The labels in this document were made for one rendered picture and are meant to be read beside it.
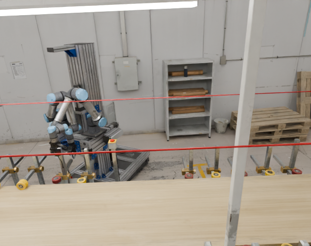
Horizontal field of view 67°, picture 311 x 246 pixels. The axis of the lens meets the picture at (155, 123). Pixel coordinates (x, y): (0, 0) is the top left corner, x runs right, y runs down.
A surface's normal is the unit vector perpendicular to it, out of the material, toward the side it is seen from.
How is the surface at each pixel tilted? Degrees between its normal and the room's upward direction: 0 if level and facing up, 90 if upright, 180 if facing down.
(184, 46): 90
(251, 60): 90
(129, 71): 90
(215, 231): 0
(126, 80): 90
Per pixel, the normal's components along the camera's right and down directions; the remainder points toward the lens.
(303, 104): 0.02, 0.11
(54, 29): 0.09, 0.39
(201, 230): -0.04, -0.92
